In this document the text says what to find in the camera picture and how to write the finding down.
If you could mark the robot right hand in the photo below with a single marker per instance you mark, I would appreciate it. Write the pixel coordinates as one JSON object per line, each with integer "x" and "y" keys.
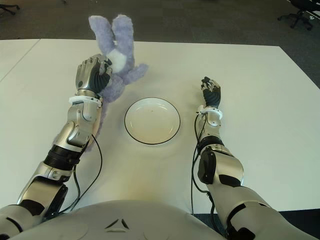
{"x": 213, "y": 96}

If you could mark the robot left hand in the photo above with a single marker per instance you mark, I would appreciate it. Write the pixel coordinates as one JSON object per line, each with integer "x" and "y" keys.
{"x": 87, "y": 75}

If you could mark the purple plush bunny doll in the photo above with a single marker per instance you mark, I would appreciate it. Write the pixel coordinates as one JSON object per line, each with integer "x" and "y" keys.
{"x": 122, "y": 37}

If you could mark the robot left arm silver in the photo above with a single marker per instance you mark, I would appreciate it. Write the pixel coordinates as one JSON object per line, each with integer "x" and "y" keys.
{"x": 77, "y": 130}

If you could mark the robot right arm silver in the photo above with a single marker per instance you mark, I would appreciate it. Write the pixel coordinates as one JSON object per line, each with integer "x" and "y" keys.
{"x": 230, "y": 167}

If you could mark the white plate black rim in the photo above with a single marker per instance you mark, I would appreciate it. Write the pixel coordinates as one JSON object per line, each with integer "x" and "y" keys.
{"x": 152, "y": 122}

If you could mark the black mesh office chair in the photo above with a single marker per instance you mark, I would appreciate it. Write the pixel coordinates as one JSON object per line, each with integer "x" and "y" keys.
{"x": 298, "y": 15}

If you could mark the white paper scrap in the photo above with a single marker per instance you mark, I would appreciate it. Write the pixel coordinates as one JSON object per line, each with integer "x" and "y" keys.
{"x": 311, "y": 18}

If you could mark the robot torso silver shell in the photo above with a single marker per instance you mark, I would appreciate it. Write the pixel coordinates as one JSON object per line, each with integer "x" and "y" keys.
{"x": 150, "y": 220}

